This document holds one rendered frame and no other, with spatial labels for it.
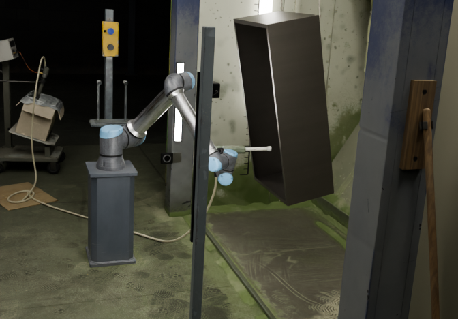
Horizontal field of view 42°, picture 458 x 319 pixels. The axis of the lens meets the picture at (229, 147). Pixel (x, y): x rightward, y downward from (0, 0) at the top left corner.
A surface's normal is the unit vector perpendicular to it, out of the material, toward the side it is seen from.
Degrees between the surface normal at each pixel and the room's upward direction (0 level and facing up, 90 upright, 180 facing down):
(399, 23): 90
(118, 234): 90
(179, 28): 90
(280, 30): 91
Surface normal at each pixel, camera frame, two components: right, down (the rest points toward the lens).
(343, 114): 0.32, 0.25
